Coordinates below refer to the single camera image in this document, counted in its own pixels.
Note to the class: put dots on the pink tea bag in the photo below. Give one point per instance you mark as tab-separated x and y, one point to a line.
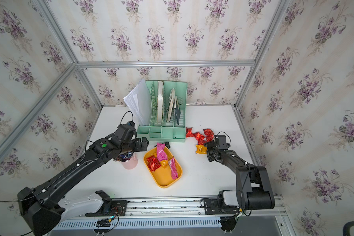
161	154
173	167

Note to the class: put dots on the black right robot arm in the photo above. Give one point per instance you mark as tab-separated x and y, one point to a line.
253	190

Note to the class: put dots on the aluminium front rail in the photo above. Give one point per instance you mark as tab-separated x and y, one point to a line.
141	207

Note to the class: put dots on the orange tea bag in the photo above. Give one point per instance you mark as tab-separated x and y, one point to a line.
164	163
201	149

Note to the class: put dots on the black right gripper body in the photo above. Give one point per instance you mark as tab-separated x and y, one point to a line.
211	150

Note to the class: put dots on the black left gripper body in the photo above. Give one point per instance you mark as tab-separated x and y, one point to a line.
133	146

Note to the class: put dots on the pens in cup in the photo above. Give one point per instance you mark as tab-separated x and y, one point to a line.
124	157

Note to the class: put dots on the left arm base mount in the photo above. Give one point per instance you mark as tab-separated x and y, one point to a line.
109	206

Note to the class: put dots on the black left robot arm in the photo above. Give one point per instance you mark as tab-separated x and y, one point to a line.
39	206

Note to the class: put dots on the pink metal pen cup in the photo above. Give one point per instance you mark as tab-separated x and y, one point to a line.
131	163

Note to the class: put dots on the mint green file organizer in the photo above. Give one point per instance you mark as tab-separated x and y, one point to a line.
163	132

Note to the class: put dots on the yellow plastic storage tray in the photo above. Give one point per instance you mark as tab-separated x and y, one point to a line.
163	176

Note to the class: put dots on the red tea bag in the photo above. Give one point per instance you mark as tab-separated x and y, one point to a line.
209	134
189	132
200	138
153	163

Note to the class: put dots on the white book in organizer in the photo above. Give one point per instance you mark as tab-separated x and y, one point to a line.
160	101

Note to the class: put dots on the dark notebooks in organizer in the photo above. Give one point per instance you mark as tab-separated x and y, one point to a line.
173	112

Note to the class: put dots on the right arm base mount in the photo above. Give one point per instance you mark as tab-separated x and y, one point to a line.
214	206

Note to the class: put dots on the white paper stack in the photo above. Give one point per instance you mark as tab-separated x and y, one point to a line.
139	103

